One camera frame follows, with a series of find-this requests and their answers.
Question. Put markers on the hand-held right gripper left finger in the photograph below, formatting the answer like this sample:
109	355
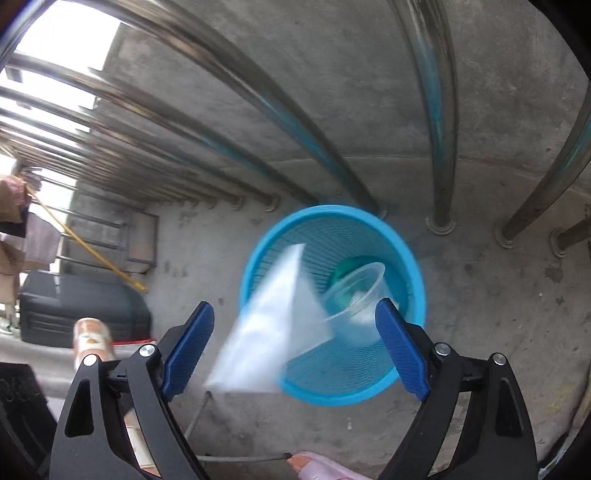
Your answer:
189	350

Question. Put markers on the person in beige coat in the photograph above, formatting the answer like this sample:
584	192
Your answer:
9	194

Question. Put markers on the pale pink hanging cloth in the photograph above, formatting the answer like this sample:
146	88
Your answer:
44	242

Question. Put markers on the blue mesh waste basket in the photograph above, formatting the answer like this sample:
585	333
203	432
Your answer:
351	374

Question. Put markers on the red flat item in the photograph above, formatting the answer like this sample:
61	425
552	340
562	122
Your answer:
131	344

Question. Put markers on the yellow stick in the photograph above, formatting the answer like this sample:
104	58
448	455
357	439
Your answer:
87	244

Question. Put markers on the clear plastic bag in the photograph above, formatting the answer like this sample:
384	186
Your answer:
263	332

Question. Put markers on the row of metal railing bars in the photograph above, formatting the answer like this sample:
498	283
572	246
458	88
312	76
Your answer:
434	92

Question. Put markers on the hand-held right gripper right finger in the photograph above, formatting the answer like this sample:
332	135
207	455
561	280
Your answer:
401	355

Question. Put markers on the long orange biscuit packet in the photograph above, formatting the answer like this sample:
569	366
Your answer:
92	337

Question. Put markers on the green crumpled wrapper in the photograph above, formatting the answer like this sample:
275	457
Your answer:
344	272

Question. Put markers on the black plastic case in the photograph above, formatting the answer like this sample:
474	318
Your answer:
78	304

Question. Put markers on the clear plastic cup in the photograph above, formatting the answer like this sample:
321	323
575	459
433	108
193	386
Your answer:
355	295

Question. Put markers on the person's foot in purple slipper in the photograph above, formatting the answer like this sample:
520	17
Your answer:
323	470

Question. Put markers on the grey metal box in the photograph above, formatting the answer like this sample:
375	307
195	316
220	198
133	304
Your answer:
143	240

